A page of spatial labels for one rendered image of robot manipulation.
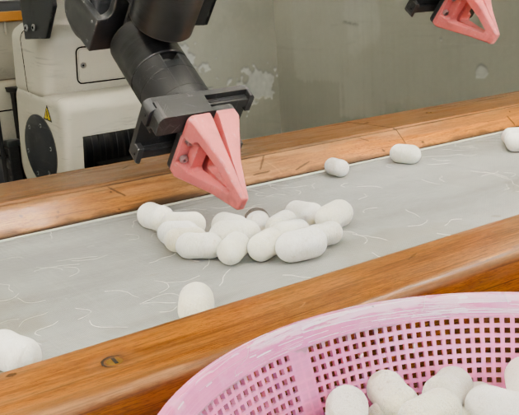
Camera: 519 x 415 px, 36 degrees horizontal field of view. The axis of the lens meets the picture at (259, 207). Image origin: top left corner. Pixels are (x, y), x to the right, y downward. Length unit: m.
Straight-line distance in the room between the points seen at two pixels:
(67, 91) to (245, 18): 2.02
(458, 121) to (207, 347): 0.67
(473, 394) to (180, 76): 0.42
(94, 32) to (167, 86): 0.10
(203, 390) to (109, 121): 0.88
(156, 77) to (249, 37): 2.48
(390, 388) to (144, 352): 0.11
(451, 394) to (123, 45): 0.47
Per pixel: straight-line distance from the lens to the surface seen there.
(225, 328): 0.38
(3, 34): 1.48
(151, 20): 0.70
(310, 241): 0.54
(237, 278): 0.52
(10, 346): 0.41
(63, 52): 1.18
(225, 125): 0.66
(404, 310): 0.39
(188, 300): 0.44
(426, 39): 2.72
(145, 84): 0.70
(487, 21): 0.99
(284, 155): 0.82
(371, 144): 0.89
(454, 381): 0.37
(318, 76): 3.09
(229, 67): 3.11
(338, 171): 0.79
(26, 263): 0.61
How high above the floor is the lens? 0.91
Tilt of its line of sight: 14 degrees down
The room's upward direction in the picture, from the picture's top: 4 degrees counter-clockwise
